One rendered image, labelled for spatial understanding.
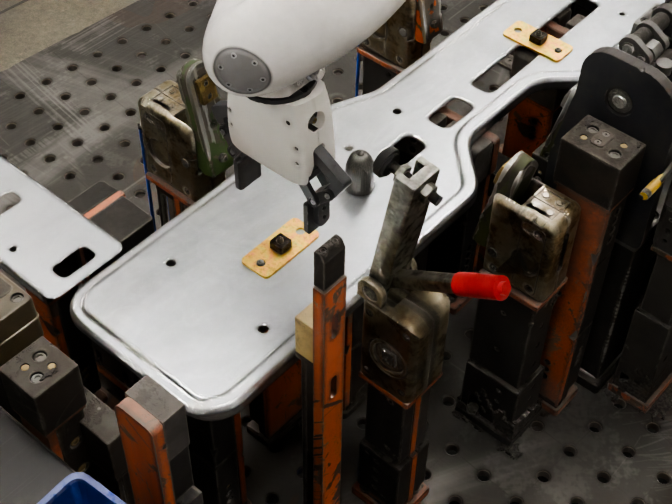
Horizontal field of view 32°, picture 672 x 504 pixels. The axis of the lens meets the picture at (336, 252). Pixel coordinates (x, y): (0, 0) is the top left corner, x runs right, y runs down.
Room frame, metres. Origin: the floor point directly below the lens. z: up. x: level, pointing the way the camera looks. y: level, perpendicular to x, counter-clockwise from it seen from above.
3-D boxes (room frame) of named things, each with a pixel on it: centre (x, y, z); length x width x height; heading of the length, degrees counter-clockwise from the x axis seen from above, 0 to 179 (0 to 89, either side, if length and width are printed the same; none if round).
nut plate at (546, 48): (1.18, -0.24, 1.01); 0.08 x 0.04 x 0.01; 50
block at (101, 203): (0.89, 0.25, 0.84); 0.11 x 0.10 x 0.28; 50
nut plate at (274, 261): (0.83, 0.06, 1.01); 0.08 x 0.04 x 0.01; 140
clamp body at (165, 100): (1.01, 0.18, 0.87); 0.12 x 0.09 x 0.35; 50
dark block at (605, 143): (0.87, -0.26, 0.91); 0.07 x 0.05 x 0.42; 50
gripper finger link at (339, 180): (0.80, 0.02, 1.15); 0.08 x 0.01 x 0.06; 50
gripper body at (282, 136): (0.83, 0.06, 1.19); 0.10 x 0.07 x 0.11; 50
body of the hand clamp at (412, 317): (0.72, -0.07, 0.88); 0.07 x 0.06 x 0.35; 50
